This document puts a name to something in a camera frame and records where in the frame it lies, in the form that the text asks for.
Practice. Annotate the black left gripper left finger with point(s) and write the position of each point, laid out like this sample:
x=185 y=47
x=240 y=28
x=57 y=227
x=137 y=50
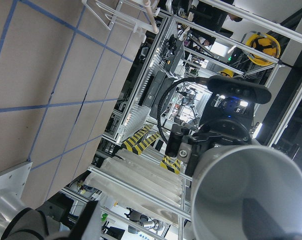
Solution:
x=89 y=224

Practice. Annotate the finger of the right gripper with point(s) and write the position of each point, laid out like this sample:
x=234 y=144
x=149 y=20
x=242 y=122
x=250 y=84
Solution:
x=175 y=139

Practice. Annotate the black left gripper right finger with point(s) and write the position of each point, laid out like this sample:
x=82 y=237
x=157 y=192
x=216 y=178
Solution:
x=257 y=222

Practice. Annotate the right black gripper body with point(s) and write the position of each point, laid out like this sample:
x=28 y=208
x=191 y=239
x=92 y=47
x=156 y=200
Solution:
x=217 y=132

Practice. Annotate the white plastic cup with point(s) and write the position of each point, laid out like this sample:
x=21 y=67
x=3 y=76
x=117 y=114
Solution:
x=226 y=175

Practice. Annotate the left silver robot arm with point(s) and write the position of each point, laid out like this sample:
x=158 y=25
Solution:
x=19 y=222

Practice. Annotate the yellow hard hat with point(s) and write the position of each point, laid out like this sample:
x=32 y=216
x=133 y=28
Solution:
x=264 y=43

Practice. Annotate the wooden dowel stick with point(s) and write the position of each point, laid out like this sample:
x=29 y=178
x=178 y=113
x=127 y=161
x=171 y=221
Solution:
x=147 y=6

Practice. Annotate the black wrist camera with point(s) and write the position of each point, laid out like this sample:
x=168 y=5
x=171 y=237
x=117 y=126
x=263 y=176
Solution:
x=244 y=90

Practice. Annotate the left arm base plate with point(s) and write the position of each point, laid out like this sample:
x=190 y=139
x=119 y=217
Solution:
x=14 y=178

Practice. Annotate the white wire cup rack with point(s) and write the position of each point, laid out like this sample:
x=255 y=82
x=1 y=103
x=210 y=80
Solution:
x=113 y=16

